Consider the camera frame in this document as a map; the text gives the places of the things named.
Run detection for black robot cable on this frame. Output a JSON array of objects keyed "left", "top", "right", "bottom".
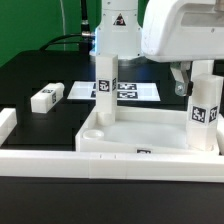
[{"left": 39, "top": 0, "right": 98, "bottom": 52}]

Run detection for white marker base plate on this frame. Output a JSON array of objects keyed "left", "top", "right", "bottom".
[{"left": 68, "top": 81, "right": 160, "bottom": 102}]

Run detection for white right fence block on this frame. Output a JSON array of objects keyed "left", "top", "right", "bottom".
[{"left": 217, "top": 115, "right": 224, "bottom": 155}]

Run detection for white left fence block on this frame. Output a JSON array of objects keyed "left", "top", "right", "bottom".
[{"left": 0, "top": 108, "right": 17, "bottom": 146}]

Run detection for white front fence bar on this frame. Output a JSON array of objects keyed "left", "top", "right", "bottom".
[{"left": 0, "top": 150, "right": 224, "bottom": 183}]

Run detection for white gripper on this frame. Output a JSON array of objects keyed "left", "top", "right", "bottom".
[{"left": 141, "top": 0, "right": 224, "bottom": 97}]

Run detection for white fence block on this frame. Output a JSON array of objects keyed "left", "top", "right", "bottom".
[
  {"left": 0, "top": 108, "right": 17, "bottom": 146},
  {"left": 217, "top": 115, "right": 224, "bottom": 155}
]

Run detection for white desk top tray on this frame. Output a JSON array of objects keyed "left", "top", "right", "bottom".
[{"left": 75, "top": 106, "right": 220, "bottom": 155}]

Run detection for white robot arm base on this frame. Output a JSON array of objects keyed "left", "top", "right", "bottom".
[{"left": 90, "top": 0, "right": 143, "bottom": 61}]

